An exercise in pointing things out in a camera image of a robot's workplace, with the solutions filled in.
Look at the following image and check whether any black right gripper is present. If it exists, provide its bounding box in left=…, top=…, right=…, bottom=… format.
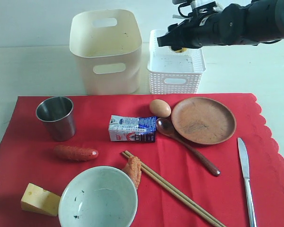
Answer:
left=157, top=13, right=219, bottom=49

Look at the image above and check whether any yellow lemon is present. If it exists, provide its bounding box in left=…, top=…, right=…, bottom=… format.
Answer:
left=170, top=47, right=187, bottom=53

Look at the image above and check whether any brown egg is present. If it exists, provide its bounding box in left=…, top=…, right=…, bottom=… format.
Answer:
left=150, top=99, right=171, bottom=118

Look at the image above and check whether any small milk carton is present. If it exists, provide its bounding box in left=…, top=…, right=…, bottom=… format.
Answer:
left=108, top=115, right=157, bottom=143

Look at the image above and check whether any orange fried shrimp piece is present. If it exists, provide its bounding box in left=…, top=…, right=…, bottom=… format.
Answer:
left=122, top=156, right=142, bottom=189

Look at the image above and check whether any stainless steel cup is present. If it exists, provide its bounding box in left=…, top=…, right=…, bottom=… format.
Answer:
left=35, top=96, right=76, bottom=141

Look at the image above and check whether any red sausage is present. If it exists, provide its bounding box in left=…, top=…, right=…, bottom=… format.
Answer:
left=53, top=145, right=98, bottom=161

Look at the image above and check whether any yellow cheese wedge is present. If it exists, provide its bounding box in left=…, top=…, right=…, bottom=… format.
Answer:
left=20, top=183, right=61, bottom=217

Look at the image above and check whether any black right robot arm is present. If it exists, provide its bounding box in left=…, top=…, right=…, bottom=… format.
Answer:
left=157, top=0, right=284, bottom=51

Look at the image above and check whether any white perforated plastic basket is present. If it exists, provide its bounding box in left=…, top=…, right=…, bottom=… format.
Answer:
left=147, top=29, right=205, bottom=94

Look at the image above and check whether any cream plastic bin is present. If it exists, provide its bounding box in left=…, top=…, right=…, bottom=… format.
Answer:
left=69, top=9, right=142, bottom=95

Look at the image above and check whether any brown wooden plate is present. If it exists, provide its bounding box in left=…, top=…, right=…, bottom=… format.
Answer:
left=171, top=97, right=236, bottom=145

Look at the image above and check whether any dark wooden spoon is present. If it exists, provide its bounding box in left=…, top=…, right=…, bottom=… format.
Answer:
left=156, top=118, right=221, bottom=177

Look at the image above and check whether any red table cloth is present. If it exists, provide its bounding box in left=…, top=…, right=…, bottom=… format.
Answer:
left=0, top=93, right=284, bottom=227

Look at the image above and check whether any silver table knife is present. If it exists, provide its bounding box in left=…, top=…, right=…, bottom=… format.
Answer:
left=237, top=137, right=257, bottom=227

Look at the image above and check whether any pale green ceramic bowl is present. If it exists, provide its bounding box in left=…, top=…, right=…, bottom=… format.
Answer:
left=58, top=166, right=138, bottom=227

